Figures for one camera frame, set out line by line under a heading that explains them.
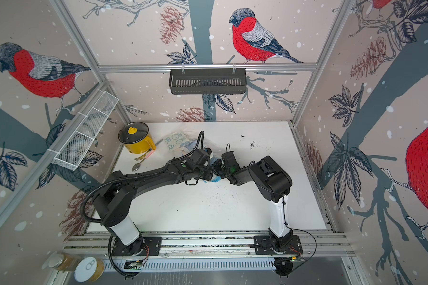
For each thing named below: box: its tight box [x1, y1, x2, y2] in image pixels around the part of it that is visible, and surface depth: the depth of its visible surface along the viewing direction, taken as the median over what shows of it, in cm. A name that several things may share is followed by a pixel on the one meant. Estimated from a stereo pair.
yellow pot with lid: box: [117, 121, 157, 154], surface depth 103 cm
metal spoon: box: [131, 157, 146, 172], surface depth 102 cm
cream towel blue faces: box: [164, 131, 198, 158], surface depth 108 cm
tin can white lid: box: [73, 256, 106, 284], surface depth 66 cm
